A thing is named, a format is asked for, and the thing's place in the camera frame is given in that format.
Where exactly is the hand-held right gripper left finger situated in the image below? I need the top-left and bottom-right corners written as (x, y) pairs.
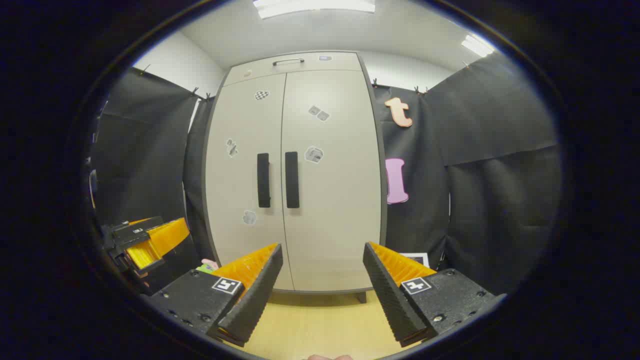
top-left (149, 243), bottom-right (284, 348)

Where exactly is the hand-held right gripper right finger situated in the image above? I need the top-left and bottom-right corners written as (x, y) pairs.
top-left (363, 242), bottom-right (497, 348)

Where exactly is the beige double-door shoe cabinet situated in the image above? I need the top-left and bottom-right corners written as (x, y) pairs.
top-left (202, 50), bottom-right (390, 304)

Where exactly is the beige cabinet door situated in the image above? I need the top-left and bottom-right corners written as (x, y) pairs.
top-left (281, 69), bottom-right (384, 293)
top-left (205, 73), bottom-right (295, 291)

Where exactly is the black door handle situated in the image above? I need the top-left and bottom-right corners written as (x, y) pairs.
top-left (285, 151), bottom-right (301, 209)
top-left (257, 153), bottom-right (272, 209)

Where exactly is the beige cabinet drawer front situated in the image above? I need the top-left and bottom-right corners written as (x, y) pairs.
top-left (223, 51), bottom-right (363, 87)

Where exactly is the white printed photo card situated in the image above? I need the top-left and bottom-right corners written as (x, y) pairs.
top-left (400, 252), bottom-right (430, 268)

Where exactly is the black backdrop cloth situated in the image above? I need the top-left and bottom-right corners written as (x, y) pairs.
top-left (92, 67), bottom-right (216, 296)
top-left (372, 52), bottom-right (563, 296)

